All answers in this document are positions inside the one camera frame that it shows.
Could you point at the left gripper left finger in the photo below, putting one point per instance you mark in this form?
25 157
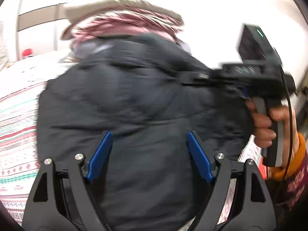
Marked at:
47 207

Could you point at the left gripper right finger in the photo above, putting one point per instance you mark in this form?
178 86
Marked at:
251 208

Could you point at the black puffer jacket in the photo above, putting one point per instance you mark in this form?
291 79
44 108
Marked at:
133 89

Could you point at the orange patterned sleeve forearm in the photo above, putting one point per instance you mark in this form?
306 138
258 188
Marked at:
286 185

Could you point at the person's right hand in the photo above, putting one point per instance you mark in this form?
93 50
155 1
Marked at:
264 135

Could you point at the grey folded quilt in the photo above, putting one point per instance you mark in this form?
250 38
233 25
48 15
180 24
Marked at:
89 48

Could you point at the striped patterned bed sheet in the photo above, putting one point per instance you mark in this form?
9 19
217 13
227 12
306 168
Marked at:
21 87

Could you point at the pink folded blanket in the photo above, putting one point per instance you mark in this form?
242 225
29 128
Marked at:
128 21

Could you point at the white wardrobe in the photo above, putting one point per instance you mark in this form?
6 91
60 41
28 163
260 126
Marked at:
39 26

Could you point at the beige folded blanket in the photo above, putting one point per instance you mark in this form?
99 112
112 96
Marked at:
78 11

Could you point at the red object by wall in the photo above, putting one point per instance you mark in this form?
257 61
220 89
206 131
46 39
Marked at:
27 53

